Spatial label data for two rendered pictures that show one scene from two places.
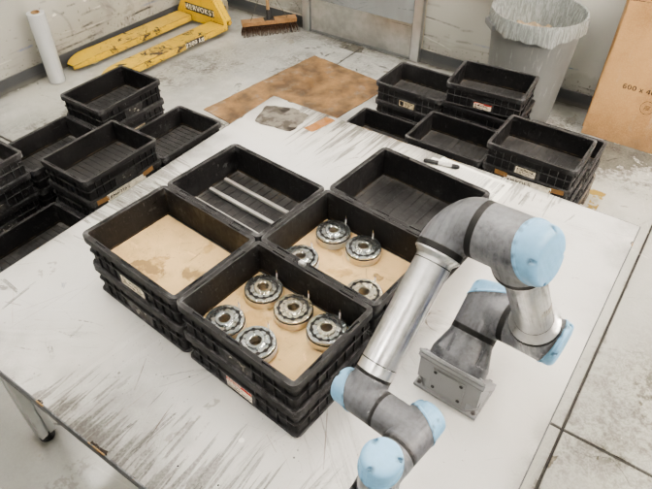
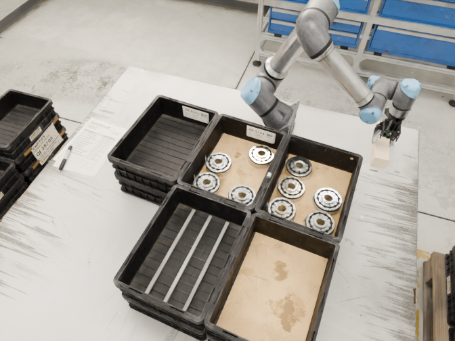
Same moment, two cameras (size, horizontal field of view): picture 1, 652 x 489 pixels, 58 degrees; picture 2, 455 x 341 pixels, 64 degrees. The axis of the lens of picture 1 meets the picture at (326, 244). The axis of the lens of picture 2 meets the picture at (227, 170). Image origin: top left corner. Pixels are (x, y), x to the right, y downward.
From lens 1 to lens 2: 1.68 m
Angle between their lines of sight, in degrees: 66
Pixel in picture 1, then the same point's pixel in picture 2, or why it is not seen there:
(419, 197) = (145, 145)
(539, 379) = not seen: hidden behind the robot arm
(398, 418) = (385, 86)
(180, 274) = (284, 280)
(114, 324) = not seen: outside the picture
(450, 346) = (285, 111)
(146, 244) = (260, 331)
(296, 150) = (38, 279)
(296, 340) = (308, 185)
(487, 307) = (267, 88)
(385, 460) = (413, 81)
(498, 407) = not seen: hidden behind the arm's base
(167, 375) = (345, 279)
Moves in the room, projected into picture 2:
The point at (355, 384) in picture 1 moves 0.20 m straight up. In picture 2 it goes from (378, 103) to (397, 57)
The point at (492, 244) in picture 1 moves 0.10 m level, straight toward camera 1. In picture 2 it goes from (333, 13) to (362, 15)
